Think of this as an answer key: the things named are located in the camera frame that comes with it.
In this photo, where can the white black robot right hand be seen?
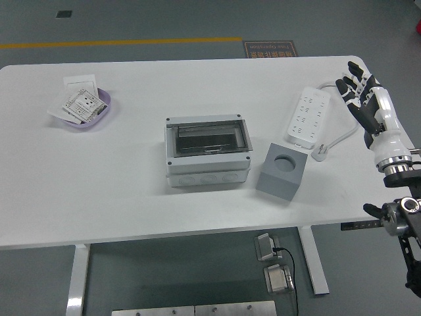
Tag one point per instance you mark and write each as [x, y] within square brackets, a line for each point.
[388, 143]

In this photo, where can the transparent grey box lid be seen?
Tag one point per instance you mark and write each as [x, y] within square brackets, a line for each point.
[210, 138]

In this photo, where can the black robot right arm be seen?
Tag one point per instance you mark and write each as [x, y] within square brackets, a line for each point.
[401, 215]

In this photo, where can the grey cube with round hole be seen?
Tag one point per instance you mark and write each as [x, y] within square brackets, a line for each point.
[278, 177]

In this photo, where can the grey plastic junction box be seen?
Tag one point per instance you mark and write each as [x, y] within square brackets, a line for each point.
[207, 171]

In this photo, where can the black table control panel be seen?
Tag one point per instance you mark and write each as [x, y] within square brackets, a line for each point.
[358, 226]

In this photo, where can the white power strip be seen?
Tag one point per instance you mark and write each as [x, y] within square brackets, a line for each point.
[306, 112]

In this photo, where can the red object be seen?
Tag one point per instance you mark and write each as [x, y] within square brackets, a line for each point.
[418, 27]

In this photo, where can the white table leg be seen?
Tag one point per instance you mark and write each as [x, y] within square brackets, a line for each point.
[314, 263]
[77, 279]

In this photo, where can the brown floor sign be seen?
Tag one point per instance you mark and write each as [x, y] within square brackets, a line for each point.
[269, 49]

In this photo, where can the silver foot pedal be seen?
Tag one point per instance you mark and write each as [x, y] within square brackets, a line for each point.
[264, 247]
[278, 279]

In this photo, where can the white socket panel with print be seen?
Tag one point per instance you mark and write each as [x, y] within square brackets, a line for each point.
[85, 105]

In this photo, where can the white flat cover plate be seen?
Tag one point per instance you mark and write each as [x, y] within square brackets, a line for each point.
[56, 112]

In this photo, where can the dark square floor hatch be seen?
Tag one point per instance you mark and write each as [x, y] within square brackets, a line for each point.
[64, 14]

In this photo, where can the grey metal base plate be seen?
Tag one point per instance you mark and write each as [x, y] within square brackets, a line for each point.
[235, 309]
[151, 312]

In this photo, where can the plain white switch plate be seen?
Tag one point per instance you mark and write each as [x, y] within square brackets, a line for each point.
[79, 83]

